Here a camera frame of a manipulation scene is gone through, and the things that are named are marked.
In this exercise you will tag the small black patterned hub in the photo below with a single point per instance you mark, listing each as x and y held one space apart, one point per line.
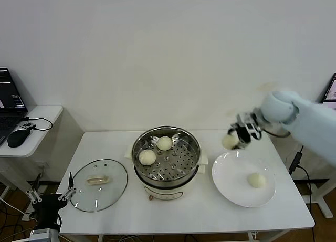
28 125

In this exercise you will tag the cream electric cooking pot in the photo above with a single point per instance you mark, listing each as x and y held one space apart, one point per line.
162 194

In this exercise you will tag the black computer mouse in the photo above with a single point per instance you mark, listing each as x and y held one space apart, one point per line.
17 139

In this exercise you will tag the white round plate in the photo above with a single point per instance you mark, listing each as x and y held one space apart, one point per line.
236 179

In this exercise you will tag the white side table with label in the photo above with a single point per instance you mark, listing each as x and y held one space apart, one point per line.
325 208

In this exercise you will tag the white power strip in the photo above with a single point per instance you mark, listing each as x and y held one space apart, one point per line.
27 217

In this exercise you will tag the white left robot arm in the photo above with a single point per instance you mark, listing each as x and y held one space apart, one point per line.
44 234

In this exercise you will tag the stainless steel steamer basket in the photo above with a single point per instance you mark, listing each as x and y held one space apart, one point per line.
176 164

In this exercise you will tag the black laptop with dark screen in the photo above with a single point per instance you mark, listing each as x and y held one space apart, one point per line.
10 95

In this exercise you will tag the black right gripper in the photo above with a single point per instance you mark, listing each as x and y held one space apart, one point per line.
249 127

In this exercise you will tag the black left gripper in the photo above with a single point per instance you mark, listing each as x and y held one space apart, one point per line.
48 209

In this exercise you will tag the white steamed baozi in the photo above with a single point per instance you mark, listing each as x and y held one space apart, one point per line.
165 143
229 141
147 157
257 180

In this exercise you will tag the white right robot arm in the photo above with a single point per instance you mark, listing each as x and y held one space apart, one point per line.
309 121

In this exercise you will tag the white side table with mouse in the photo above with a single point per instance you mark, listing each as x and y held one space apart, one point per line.
44 121

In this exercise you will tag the black laptop with pale screen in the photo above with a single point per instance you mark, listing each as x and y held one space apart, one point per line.
330 91

